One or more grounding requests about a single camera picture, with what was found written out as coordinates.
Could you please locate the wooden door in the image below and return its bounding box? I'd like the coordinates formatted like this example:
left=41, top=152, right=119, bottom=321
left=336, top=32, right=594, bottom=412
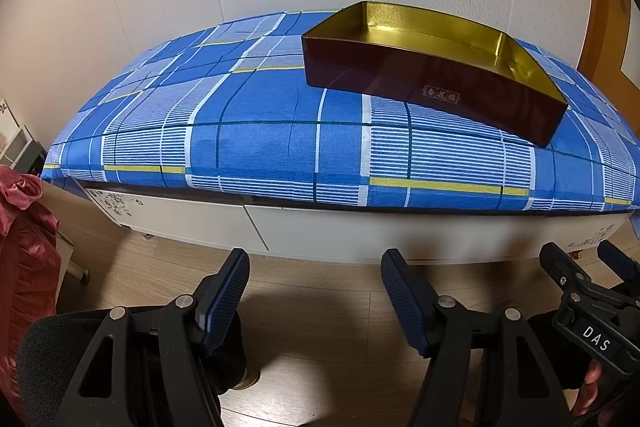
left=578, top=0, right=639, bottom=114

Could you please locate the blue plaid mattress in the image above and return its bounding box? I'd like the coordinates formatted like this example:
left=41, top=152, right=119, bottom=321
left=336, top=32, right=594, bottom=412
left=42, top=11, right=639, bottom=212

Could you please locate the gold lined brown box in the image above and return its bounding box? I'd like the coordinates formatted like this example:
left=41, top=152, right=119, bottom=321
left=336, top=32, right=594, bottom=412
left=302, top=1, right=568, bottom=147

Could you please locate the white shelf unit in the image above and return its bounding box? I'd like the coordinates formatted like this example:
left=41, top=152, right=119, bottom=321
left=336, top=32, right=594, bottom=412
left=0, top=98, right=46, bottom=176

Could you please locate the red satin cushion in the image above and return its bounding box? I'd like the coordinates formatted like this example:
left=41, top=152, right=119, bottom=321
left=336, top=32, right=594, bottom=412
left=1, top=166, right=61, bottom=421

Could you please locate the person's right hand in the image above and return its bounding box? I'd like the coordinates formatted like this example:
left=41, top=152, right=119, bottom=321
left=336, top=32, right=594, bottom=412
left=572, top=360, right=605, bottom=417

